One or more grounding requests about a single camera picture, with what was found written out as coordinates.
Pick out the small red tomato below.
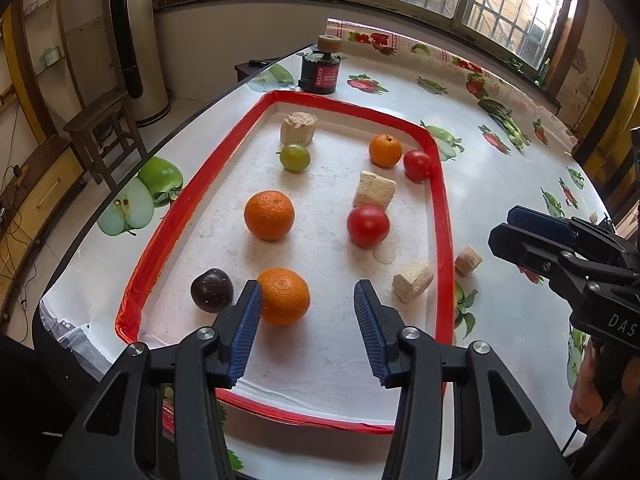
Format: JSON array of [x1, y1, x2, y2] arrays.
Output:
[[403, 149, 434, 183]]

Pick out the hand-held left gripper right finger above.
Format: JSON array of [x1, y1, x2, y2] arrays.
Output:
[[353, 280, 571, 480]]

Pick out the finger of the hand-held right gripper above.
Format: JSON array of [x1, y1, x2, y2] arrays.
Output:
[[506, 205, 626, 261], [488, 224, 606, 311]]

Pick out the large sugarcane piece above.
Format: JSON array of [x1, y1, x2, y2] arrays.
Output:
[[353, 170, 397, 211]]

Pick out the person's right hand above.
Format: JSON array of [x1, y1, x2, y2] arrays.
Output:
[[569, 337, 608, 426]]

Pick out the large red tomato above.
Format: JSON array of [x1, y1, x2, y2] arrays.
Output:
[[347, 204, 391, 249]]

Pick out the red rimmed white tray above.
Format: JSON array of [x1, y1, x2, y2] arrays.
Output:
[[114, 88, 456, 435]]

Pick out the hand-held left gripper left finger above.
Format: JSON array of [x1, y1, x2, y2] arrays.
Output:
[[45, 281, 264, 480]]

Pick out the low wooden cabinet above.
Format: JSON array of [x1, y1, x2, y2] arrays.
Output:
[[0, 135, 88, 281]]

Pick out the dark side table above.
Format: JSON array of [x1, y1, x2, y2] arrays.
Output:
[[234, 59, 281, 92]]

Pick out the dark purple plum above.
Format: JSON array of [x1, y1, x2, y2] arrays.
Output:
[[190, 268, 235, 313]]

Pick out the green round fruit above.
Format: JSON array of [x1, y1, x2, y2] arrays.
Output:
[[279, 143, 312, 173]]

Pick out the tall standing air conditioner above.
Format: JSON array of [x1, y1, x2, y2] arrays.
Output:
[[107, 0, 171, 128]]

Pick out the black jar with red label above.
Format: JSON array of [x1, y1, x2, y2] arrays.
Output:
[[298, 51, 343, 95]]

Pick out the small sugarcane piece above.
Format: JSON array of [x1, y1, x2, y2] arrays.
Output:
[[454, 245, 483, 277]]

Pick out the fruit print tablecloth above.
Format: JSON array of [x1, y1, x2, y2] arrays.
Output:
[[39, 17, 626, 480]]

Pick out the wooden stool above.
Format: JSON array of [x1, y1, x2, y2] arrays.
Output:
[[63, 91, 148, 191]]

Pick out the wooden wall shelf unit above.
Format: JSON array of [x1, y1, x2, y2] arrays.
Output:
[[0, 0, 131, 126]]

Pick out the orange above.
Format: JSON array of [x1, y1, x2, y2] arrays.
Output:
[[369, 133, 403, 168], [256, 268, 311, 326], [244, 190, 295, 241]]

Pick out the green leafy vegetable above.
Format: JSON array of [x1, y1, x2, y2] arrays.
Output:
[[477, 99, 532, 152]]

